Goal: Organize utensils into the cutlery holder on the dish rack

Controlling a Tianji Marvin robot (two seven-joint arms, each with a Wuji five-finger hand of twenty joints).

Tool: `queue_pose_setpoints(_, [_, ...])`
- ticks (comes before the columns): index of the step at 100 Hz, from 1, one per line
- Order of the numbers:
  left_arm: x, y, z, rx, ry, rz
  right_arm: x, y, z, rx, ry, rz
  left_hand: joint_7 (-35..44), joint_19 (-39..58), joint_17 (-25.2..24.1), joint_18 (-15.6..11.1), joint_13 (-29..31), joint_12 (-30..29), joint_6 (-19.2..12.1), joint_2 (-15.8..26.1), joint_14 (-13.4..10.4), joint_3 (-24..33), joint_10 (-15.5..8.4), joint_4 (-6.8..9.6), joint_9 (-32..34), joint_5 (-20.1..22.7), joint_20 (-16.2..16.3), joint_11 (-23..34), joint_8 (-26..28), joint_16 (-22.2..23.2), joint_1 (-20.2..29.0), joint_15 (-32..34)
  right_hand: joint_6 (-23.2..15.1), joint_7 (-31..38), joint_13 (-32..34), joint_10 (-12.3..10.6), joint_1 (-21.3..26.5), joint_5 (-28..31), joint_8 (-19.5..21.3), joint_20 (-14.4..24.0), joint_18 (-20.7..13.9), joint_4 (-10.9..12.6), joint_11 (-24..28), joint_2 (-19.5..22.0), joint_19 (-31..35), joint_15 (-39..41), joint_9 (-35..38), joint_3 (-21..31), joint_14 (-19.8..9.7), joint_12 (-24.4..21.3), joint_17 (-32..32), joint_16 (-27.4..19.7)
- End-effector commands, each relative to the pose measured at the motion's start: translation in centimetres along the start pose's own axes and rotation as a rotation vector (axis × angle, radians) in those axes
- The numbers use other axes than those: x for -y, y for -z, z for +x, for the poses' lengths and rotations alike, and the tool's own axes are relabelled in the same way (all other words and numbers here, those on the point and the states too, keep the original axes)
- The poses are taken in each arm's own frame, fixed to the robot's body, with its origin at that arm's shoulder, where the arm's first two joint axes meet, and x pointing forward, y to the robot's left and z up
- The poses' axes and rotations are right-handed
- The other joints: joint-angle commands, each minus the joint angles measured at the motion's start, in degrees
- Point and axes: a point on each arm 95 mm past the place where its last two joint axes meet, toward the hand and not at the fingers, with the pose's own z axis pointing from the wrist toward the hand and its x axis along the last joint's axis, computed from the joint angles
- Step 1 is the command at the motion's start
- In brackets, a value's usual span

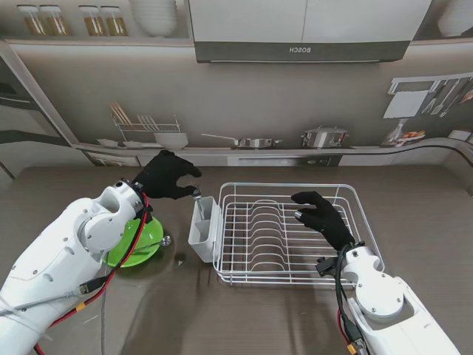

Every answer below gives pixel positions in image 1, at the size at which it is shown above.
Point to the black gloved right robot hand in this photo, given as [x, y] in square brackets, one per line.
[330, 223]

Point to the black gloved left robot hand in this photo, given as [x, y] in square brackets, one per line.
[162, 177]

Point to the metal fork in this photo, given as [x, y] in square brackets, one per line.
[199, 205]

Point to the metal spoon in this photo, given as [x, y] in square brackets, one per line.
[166, 241]

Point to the white plastic utensil holder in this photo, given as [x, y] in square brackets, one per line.
[201, 249]

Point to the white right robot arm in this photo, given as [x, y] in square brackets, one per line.
[380, 296]

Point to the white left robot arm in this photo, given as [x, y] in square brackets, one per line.
[66, 266]

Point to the green plastic bowl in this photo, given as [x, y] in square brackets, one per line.
[151, 236]

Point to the printed kitchen backdrop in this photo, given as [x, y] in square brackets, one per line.
[258, 111]

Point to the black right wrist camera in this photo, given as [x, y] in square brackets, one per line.
[326, 267]

